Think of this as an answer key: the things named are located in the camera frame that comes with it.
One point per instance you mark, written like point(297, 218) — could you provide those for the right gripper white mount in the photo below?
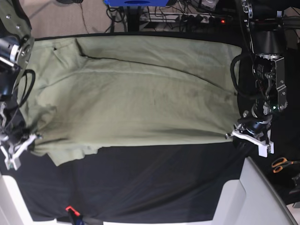
point(15, 137)

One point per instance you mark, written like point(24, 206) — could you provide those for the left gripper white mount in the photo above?
point(254, 128)

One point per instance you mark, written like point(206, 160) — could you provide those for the olive green T-shirt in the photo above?
point(95, 92)

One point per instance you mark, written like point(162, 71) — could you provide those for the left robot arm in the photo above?
point(264, 36)

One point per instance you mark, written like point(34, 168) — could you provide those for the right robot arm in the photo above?
point(16, 81)

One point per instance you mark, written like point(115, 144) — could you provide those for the black table cloth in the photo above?
point(160, 183)

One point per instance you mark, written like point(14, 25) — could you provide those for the red black clamp bottom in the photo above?
point(74, 216)

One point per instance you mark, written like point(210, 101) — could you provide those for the white power strip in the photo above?
point(180, 17)

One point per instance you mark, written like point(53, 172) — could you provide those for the blue plastic bin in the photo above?
point(132, 3)

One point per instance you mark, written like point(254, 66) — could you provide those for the orange handled scissors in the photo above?
point(281, 163)

